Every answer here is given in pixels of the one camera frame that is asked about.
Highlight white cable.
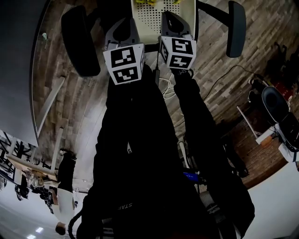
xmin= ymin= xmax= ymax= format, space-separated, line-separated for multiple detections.
xmin=161 ymin=72 xmax=178 ymax=100

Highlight person's black jacket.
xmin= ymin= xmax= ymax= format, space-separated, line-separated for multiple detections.
xmin=76 ymin=64 xmax=255 ymax=239

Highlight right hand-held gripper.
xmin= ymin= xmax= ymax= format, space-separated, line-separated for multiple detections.
xmin=158 ymin=11 xmax=197 ymax=70

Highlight person's right forearm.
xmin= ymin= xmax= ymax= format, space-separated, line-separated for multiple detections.
xmin=174 ymin=70 xmax=220 ymax=145

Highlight white perforated plastic basket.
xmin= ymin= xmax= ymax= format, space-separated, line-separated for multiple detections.
xmin=130 ymin=0 xmax=196 ymax=46

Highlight black office chair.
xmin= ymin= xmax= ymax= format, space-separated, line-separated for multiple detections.
xmin=61 ymin=0 xmax=247 ymax=77

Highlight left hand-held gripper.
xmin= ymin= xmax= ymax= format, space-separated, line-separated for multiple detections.
xmin=102 ymin=17 xmax=145 ymax=86

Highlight person's left forearm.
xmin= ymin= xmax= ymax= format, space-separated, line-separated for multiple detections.
xmin=105 ymin=64 xmax=169 ymax=131

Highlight black floor cable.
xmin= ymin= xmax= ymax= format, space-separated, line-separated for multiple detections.
xmin=203 ymin=65 xmax=264 ymax=101

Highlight grey seat swivel chair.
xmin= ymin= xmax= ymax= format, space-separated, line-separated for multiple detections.
xmin=247 ymin=79 xmax=299 ymax=150

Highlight cluttered wooden desk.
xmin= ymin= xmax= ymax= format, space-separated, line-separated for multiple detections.
xmin=7 ymin=155 xmax=58 ymax=182

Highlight yellow sunflower bouquet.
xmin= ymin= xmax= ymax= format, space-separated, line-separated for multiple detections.
xmin=134 ymin=0 xmax=182 ymax=5

